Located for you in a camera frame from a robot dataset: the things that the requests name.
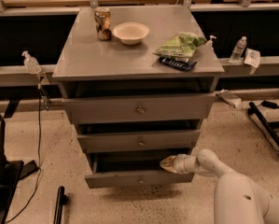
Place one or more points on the white bowl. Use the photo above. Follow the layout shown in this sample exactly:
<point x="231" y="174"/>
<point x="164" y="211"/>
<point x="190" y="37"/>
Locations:
<point x="130" y="33"/>

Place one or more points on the patterned drink can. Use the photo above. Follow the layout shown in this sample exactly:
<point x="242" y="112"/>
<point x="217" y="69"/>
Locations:
<point x="102" y="18"/>

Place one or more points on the grey drawer cabinet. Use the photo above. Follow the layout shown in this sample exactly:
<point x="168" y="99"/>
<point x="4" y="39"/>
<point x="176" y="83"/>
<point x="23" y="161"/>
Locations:
<point x="91" y="68"/>

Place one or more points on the black power adapter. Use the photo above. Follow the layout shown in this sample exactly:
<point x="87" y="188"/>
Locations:
<point x="271" y="105"/>

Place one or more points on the black stand leg right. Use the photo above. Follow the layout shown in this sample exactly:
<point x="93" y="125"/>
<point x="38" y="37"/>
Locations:
<point x="270" y="127"/>

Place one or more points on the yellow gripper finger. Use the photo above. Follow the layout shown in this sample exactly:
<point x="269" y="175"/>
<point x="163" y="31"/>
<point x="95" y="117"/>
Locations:
<point x="168" y="160"/>
<point x="168" y="168"/>

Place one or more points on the grey drawer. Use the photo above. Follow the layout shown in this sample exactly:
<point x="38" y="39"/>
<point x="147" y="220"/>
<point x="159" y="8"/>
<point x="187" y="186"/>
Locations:
<point x="131" y="174"/>
<point x="138" y="108"/>
<point x="134" y="141"/>

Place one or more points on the white paper packet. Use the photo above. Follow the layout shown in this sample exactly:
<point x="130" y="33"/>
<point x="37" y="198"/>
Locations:
<point x="252" y="57"/>

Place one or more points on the black bar on floor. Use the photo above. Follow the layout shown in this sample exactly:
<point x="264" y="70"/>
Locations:
<point x="61" y="201"/>

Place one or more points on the grey bottom drawer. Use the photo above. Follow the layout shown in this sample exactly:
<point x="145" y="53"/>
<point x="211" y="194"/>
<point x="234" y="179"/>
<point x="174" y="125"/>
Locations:
<point x="131" y="174"/>

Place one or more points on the clear plastic water bottle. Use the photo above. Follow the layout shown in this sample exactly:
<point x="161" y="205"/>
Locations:
<point x="238" y="50"/>

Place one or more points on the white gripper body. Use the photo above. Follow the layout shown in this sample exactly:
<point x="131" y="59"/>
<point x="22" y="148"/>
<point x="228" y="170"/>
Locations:
<point x="179" y="164"/>

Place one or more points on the green chip bag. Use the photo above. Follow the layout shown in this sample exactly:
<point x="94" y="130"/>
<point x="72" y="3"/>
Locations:
<point x="181" y="47"/>

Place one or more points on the clear sanitizer pump bottle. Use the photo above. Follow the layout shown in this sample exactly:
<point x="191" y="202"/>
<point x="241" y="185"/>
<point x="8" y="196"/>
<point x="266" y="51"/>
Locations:
<point x="31" y="63"/>

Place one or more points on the small pump bottle behind cabinet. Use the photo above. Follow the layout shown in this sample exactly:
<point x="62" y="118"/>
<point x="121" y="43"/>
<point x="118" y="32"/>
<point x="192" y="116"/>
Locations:
<point x="211" y="40"/>

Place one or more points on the grey middle drawer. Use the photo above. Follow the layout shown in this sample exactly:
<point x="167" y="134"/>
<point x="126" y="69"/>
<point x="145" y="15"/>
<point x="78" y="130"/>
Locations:
<point x="134" y="141"/>

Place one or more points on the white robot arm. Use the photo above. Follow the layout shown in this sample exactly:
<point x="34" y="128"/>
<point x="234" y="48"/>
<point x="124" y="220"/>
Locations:
<point x="237" y="198"/>

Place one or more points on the grey top drawer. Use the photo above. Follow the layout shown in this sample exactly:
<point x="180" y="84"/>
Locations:
<point x="138" y="108"/>

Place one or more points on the wrapped packet on rail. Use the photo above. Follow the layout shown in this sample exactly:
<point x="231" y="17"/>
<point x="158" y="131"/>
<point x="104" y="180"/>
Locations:
<point x="229" y="97"/>

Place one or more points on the black stand base left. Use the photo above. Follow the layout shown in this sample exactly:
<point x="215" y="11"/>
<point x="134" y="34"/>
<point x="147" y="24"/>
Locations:
<point x="11" y="172"/>

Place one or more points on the dark blue snack bar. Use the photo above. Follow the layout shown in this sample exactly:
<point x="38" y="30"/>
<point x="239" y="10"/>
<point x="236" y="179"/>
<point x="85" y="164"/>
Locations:
<point x="181" y="66"/>

